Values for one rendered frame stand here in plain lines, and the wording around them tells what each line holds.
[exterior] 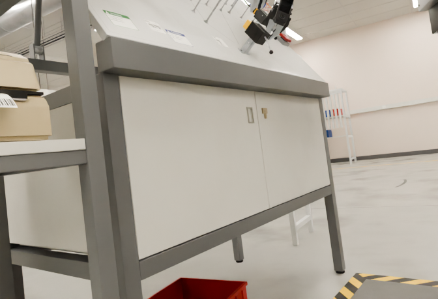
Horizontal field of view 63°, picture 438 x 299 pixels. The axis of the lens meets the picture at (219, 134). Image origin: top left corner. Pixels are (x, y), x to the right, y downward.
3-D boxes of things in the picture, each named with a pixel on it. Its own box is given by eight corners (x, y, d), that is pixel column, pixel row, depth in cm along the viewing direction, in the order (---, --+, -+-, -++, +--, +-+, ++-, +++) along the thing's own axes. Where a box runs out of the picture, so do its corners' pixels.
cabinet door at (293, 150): (332, 184, 161) (319, 98, 163) (272, 208, 118) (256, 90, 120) (326, 184, 163) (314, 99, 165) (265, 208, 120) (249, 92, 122)
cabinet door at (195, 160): (270, 208, 118) (254, 90, 120) (139, 260, 75) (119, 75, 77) (264, 208, 119) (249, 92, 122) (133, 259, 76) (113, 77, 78)
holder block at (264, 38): (256, 68, 116) (275, 43, 111) (234, 45, 121) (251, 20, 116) (263, 70, 120) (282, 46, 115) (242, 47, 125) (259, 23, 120)
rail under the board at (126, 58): (330, 96, 165) (328, 82, 165) (113, 67, 71) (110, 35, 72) (319, 98, 168) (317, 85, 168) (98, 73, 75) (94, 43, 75)
